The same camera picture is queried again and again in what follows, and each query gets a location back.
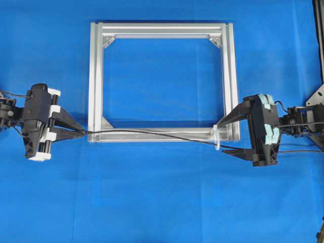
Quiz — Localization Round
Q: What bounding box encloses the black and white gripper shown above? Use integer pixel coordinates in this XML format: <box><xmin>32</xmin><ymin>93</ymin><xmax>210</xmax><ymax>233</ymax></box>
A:
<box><xmin>21</xmin><ymin>84</ymin><xmax>85</xmax><ymax>161</ymax></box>

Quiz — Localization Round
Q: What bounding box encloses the black gripper teal tape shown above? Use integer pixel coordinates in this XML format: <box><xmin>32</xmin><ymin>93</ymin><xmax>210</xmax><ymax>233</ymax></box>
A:
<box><xmin>217</xmin><ymin>94</ymin><xmax>281</xmax><ymax>167</ymax></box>

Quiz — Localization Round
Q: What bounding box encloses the thin black wire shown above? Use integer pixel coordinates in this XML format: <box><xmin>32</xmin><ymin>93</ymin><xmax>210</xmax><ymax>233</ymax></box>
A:
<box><xmin>83</xmin><ymin>129</ymin><xmax>254</xmax><ymax>151</ymax></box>

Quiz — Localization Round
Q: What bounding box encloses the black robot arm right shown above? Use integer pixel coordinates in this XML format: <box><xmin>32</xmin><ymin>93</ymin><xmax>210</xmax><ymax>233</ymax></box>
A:
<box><xmin>219</xmin><ymin>94</ymin><xmax>323</xmax><ymax>167</ymax></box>

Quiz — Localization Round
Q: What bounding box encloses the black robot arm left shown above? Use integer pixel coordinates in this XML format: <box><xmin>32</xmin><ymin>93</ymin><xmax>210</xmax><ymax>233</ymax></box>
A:
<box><xmin>1</xmin><ymin>84</ymin><xmax>87</xmax><ymax>161</ymax></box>

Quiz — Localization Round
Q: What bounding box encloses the blue table cloth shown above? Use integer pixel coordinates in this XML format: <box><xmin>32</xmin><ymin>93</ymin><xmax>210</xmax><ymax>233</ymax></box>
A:
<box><xmin>1</xmin><ymin>1</ymin><xmax>323</xmax><ymax>242</ymax></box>

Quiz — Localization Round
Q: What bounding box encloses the black metal stand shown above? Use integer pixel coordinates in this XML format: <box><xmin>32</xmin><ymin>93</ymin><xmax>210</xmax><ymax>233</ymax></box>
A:
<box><xmin>305</xmin><ymin>0</ymin><xmax>324</xmax><ymax>152</ymax></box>

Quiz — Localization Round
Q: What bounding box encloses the aluminium extrusion frame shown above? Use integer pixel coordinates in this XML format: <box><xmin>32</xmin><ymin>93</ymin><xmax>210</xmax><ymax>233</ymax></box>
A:
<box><xmin>88</xmin><ymin>22</ymin><xmax>240</xmax><ymax>142</ymax></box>

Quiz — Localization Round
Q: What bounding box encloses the black camera cable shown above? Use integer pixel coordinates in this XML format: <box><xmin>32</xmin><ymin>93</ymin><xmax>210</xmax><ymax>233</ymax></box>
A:
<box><xmin>0</xmin><ymin>89</ymin><xmax>32</xmax><ymax>98</ymax></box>

